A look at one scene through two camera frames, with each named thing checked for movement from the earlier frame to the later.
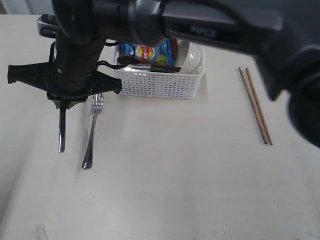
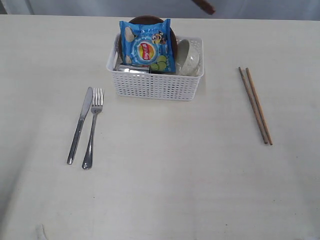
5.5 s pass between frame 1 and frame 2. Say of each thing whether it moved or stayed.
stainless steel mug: stayed
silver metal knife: moved
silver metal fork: stayed
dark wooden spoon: moved
